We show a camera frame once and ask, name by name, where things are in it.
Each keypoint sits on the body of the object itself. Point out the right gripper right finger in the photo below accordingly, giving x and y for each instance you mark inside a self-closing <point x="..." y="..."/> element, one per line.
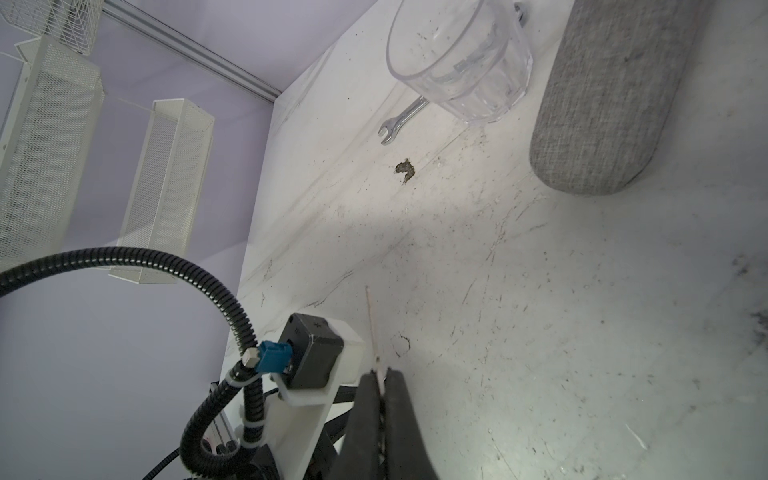
<point x="404" y="448"/>

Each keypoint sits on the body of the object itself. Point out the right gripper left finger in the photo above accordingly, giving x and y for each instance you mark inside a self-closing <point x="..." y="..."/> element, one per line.
<point x="359" y="456"/>

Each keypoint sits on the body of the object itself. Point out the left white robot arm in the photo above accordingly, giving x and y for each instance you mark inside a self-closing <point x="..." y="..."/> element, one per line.
<point x="100" y="376"/>

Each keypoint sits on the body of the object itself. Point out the small dark debris scrap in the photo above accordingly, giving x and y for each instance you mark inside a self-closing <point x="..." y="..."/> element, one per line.
<point x="407" y="169"/>

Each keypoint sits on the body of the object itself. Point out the silver open-end wrench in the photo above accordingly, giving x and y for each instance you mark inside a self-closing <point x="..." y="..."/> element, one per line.
<point x="390" y="128"/>

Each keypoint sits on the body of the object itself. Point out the lower white mesh shelf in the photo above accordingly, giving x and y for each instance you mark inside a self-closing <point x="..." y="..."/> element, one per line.
<point x="168" y="181"/>

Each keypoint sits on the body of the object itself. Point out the white mesh shelf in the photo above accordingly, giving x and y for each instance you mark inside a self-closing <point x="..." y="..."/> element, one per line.
<point x="168" y="181"/>
<point x="45" y="144"/>

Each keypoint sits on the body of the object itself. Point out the clear plastic cup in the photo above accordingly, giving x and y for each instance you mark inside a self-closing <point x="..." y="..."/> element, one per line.
<point x="471" y="58"/>

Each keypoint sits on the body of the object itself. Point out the grey oblong sponge block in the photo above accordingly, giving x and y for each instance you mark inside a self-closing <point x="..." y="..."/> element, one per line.
<point x="612" y="86"/>

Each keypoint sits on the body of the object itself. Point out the upper white mesh shelf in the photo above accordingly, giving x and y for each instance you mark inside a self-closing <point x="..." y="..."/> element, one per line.
<point x="45" y="144"/>

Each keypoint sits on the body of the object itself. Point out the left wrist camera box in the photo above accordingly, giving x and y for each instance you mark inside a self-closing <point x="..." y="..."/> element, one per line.
<point x="325" y="364"/>

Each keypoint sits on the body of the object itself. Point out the white wire basket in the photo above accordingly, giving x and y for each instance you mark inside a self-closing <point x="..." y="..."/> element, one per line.
<point x="73" y="23"/>

